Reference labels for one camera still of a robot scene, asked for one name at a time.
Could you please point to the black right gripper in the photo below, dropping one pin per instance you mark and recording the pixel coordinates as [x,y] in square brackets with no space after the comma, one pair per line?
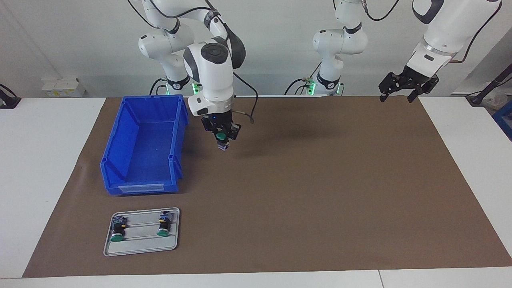
[218,120]

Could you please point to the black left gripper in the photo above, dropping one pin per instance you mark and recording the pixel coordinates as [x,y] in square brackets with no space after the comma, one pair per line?
[414,74]

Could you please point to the green push button switch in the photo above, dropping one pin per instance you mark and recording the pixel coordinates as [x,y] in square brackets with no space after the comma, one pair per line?
[164,226]
[117,231]
[221,138]

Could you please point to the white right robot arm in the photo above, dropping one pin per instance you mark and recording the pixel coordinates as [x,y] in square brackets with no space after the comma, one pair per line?
[212,72]

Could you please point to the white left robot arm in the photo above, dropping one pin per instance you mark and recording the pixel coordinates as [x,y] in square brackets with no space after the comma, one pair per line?
[440,32]

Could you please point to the green lit base connector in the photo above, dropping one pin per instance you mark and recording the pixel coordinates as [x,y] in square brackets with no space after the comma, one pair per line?
[196,88]
[311,86]

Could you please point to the blue plastic storage bin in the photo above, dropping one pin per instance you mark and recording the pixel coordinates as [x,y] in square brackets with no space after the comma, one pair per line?
[148,152]

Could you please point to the black stand pole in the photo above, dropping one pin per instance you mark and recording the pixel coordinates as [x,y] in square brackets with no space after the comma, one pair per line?
[494,82]

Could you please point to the clear plastic bag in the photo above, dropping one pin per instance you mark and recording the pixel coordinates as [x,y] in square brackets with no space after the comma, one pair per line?
[496,100]

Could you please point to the blue crate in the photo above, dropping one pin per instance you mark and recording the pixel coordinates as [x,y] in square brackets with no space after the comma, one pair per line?
[504,120]

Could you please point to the brown table mat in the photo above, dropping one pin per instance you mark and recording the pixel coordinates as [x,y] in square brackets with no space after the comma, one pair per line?
[340,208]

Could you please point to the grey metal tray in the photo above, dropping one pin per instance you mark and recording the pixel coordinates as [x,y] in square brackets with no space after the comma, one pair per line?
[142,246]

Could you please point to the white cardboard boxes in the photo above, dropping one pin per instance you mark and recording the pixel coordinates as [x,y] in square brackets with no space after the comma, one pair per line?
[62,87]

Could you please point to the black clamp mount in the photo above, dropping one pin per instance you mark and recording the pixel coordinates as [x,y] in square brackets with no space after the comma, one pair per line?
[8,100]

